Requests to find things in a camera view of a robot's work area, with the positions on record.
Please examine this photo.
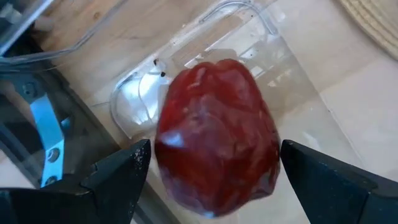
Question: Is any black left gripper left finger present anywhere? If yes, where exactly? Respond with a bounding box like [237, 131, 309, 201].
[80, 138, 152, 224]

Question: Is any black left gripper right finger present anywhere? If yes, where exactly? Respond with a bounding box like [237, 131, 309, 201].
[280, 139, 379, 224]

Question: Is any round woven placemat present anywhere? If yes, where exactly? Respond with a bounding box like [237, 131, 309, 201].
[336, 0, 398, 62]

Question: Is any clear plastic container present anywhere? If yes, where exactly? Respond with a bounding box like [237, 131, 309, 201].
[0, 0, 368, 224]

